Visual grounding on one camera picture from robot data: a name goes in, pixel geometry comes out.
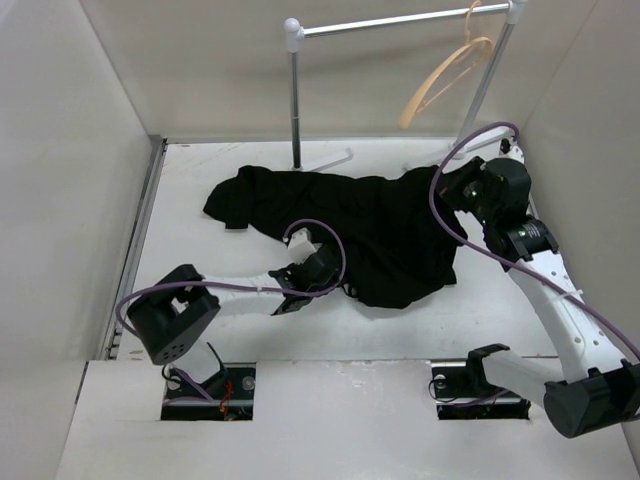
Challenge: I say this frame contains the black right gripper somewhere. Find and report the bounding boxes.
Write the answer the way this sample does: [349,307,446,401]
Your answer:
[431,156,496,227]

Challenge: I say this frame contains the black trousers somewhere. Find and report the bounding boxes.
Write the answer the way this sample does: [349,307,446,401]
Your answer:
[203,166,466,309]

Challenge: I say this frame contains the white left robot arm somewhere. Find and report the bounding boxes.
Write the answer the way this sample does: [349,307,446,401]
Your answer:
[126,245,346,403]

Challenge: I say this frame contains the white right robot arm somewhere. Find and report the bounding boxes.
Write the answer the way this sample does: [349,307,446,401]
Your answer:
[429,157,639,438]

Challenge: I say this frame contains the beige plastic hanger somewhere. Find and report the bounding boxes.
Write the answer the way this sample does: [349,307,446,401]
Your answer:
[398,1,494,130]

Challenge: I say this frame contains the white clothes rack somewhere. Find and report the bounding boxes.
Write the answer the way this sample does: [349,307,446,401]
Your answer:
[282,1,526,171]

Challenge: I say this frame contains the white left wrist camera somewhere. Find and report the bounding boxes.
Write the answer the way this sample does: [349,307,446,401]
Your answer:
[285,227,322,264]

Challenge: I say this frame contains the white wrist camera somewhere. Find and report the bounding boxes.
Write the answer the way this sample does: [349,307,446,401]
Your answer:
[285,227,322,264]
[499,137,525,164]

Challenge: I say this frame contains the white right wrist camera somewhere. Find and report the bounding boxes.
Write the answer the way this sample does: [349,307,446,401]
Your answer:
[499,137,525,164]

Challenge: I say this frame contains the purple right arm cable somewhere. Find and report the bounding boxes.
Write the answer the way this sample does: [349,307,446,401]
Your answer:
[429,121,640,366]

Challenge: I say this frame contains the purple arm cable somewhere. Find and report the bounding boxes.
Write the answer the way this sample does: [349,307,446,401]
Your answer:
[429,121,640,366]
[114,218,349,406]

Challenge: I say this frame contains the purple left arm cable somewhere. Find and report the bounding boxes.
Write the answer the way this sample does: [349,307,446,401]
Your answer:
[114,218,349,406]

